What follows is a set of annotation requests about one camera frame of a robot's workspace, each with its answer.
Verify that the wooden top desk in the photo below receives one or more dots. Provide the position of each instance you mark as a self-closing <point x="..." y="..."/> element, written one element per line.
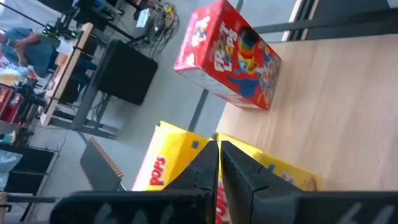
<point x="66" y="71"/>

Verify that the hazard-striped dark panel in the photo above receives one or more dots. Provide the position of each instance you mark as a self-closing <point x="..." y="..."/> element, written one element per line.
<point x="96" y="168"/>

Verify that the person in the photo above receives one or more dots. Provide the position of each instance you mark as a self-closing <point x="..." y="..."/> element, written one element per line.
<point x="37" y="51"/>

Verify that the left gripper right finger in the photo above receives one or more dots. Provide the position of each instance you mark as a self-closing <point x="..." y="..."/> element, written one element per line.
<point x="239" y="180"/>

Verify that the red storage bin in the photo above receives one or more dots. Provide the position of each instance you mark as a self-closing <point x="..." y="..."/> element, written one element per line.
<point x="9" y="105"/>

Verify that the black box under desk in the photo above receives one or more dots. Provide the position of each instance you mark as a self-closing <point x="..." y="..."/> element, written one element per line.
<point x="124" y="71"/>

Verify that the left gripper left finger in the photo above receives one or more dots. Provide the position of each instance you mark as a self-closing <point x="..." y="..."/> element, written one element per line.
<point x="202" y="177"/>

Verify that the red Froot Loops cereal box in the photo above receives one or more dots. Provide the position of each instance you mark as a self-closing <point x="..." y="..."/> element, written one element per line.
<point x="217" y="46"/>

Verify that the black storage shelf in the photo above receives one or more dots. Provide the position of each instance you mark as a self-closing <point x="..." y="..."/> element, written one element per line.
<point x="31" y="161"/>

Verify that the yellow Corn Pops cereal box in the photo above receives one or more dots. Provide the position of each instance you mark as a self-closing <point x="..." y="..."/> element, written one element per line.
<point x="174" y="155"/>
<point x="280" y="168"/>

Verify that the wooden shelf with black frame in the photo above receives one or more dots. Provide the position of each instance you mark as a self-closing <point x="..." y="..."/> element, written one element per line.
<point x="342" y="109"/>

